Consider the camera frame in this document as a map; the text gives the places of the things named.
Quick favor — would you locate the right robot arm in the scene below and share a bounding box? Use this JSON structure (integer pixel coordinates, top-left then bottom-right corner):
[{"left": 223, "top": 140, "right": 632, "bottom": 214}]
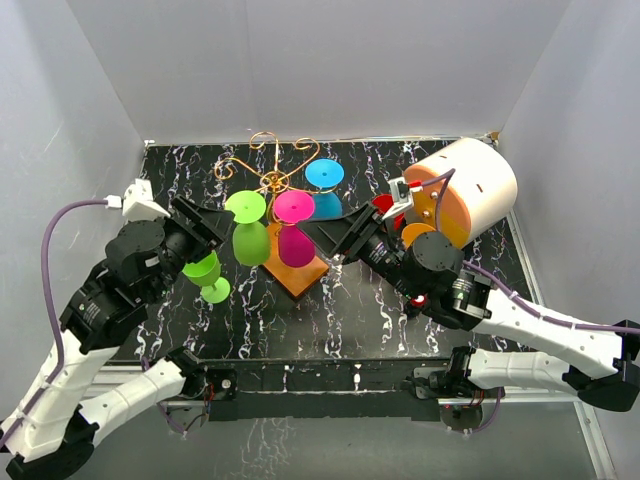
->
[{"left": 298, "top": 204, "right": 639, "bottom": 412}]

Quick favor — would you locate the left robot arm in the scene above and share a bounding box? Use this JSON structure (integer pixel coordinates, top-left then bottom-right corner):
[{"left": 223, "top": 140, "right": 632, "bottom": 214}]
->
[{"left": 1, "top": 195, "right": 234, "bottom": 479}]

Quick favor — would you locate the orange and white cylinder box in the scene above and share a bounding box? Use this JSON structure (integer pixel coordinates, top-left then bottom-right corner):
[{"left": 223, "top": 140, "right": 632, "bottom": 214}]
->
[{"left": 403, "top": 138, "right": 518, "bottom": 248}]

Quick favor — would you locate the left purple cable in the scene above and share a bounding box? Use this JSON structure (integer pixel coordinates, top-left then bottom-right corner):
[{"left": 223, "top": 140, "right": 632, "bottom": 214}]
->
[{"left": 0, "top": 198, "right": 114, "bottom": 441}]

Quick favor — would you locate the orange plastic wine glass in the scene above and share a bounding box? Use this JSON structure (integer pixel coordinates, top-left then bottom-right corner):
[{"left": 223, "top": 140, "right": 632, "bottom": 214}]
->
[{"left": 401, "top": 222, "right": 436, "bottom": 248}]

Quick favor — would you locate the green plastic wine glass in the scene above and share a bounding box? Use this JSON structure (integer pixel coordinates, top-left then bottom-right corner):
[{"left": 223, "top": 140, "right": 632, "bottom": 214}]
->
[
  {"left": 182, "top": 251, "right": 231, "bottom": 304},
  {"left": 225, "top": 190, "right": 271, "bottom": 266}
]

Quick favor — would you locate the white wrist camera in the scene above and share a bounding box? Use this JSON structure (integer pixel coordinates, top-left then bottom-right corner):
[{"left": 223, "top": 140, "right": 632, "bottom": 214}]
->
[
  {"left": 104, "top": 178, "right": 170, "bottom": 222},
  {"left": 382, "top": 177, "right": 422, "bottom": 220}
]

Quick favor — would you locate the pink plastic wine glass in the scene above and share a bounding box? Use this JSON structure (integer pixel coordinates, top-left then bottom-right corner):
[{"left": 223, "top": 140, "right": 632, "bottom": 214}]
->
[{"left": 273, "top": 191, "right": 315, "bottom": 268}]

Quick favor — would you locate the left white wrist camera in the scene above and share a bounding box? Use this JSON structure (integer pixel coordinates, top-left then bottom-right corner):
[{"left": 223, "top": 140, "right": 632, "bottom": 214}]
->
[{"left": 104, "top": 178, "right": 170, "bottom": 222}]

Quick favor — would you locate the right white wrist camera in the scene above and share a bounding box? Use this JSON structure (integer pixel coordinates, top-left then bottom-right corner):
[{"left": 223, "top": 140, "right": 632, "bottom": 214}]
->
[{"left": 382, "top": 177, "right": 422, "bottom": 220}]

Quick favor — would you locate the red plastic wine glass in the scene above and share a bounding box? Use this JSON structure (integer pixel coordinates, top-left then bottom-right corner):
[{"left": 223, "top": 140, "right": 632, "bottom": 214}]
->
[{"left": 372, "top": 194, "right": 406, "bottom": 231}]

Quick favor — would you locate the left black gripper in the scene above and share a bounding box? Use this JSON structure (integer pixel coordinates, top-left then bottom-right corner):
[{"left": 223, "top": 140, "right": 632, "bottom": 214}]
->
[{"left": 147, "top": 195, "right": 235, "bottom": 303}]

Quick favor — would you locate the blue plastic wine glass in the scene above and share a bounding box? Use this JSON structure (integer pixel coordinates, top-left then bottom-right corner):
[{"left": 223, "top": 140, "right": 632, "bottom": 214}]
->
[{"left": 305, "top": 158, "right": 344, "bottom": 220}]

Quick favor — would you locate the gold wire wine glass rack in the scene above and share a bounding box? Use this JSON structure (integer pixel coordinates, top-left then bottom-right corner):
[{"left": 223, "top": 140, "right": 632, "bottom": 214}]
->
[{"left": 213, "top": 131, "right": 335, "bottom": 300}]

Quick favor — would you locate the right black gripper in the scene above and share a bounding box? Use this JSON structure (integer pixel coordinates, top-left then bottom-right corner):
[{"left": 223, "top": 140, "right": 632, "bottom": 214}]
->
[{"left": 298, "top": 203, "right": 423, "bottom": 302}]

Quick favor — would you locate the small red black button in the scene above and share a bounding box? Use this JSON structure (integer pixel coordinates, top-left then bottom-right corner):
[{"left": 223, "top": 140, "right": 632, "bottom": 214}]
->
[{"left": 403, "top": 295, "right": 428, "bottom": 319}]

